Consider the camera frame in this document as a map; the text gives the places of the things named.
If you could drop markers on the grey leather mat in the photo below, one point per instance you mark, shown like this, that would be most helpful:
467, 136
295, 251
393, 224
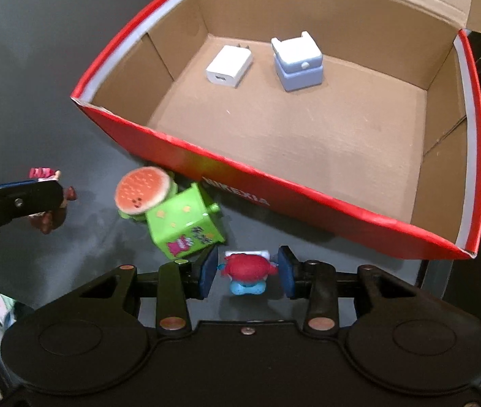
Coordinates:
32, 72

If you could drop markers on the red cardboard shoe box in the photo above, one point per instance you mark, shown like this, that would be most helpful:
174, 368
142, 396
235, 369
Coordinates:
308, 135

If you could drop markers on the brown-haired girl figurine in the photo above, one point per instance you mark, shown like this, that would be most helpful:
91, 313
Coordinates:
49, 222

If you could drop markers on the blue and white box toy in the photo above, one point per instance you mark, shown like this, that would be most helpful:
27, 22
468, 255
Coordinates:
297, 65

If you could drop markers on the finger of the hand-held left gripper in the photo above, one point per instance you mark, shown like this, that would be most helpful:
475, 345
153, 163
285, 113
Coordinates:
15, 201

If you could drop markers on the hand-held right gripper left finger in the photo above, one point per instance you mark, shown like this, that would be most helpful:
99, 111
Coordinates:
208, 274

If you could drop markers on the white wall charger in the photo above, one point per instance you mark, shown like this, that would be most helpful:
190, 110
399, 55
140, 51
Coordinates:
228, 68

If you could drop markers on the watermelon slice toy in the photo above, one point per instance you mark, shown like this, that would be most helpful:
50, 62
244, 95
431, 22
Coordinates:
143, 188

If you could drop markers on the green box toy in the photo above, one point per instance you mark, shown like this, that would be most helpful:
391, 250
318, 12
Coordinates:
181, 229

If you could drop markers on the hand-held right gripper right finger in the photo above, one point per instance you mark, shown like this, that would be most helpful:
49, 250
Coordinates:
287, 274

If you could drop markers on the red-haired blue figurine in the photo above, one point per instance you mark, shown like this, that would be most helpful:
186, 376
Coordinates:
247, 268

